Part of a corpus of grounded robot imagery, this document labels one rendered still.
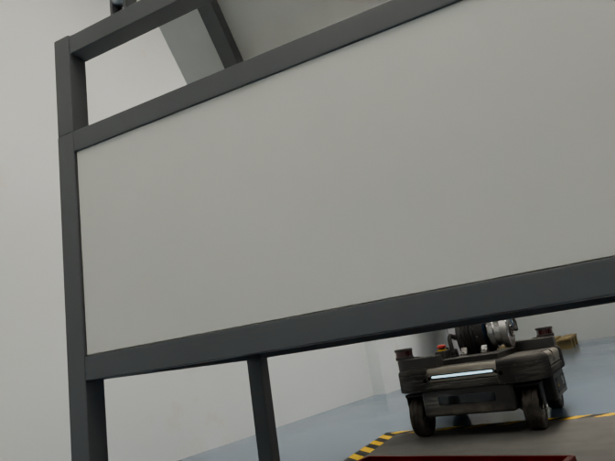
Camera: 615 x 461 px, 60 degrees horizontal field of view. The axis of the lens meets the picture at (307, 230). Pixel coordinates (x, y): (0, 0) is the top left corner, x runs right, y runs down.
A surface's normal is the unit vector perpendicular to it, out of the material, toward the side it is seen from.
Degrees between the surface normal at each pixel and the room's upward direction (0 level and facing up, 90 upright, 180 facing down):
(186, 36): 129
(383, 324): 90
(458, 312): 90
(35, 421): 90
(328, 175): 90
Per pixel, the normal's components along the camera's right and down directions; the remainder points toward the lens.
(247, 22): -0.24, 0.48
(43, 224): 0.84, -0.25
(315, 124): -0.42, -0.15
